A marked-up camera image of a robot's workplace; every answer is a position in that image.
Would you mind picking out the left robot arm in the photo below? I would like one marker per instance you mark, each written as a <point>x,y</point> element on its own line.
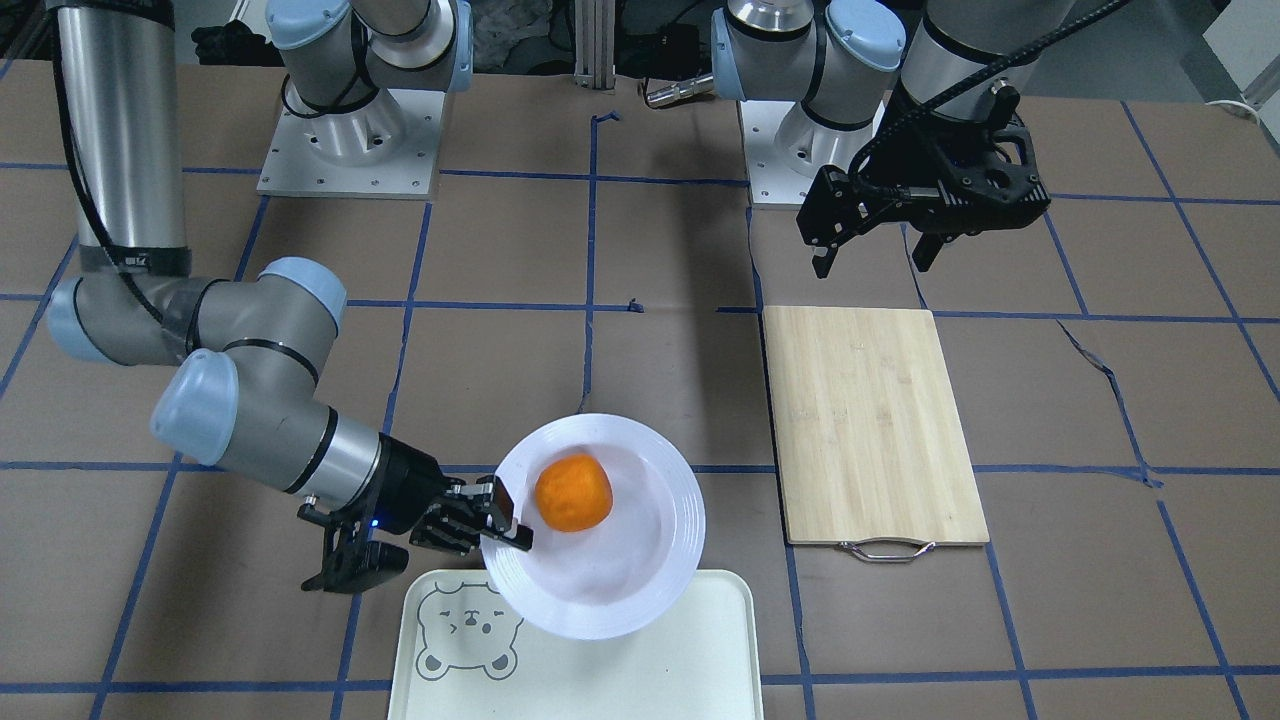
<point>890,125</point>

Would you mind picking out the aluminium frame post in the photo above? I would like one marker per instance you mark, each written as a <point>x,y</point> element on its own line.
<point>594,44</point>

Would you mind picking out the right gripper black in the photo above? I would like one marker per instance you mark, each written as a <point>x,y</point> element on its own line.
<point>407,486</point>

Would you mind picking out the bamboo cutting board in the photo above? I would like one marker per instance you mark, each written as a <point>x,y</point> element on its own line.
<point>870,447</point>

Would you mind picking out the white round plate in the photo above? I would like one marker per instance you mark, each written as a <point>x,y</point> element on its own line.
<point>621,575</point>

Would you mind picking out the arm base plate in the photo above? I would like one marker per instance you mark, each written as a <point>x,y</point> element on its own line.
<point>784,149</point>
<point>386,150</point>

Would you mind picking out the orange fruit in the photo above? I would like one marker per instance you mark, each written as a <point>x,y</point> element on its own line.
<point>574,494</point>

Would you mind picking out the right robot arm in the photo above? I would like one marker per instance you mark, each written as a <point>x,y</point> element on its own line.
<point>247,355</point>

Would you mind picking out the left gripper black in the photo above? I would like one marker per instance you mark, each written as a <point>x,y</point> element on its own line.
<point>917,153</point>

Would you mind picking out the cream bear tray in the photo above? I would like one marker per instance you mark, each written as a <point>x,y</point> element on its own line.
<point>464,653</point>

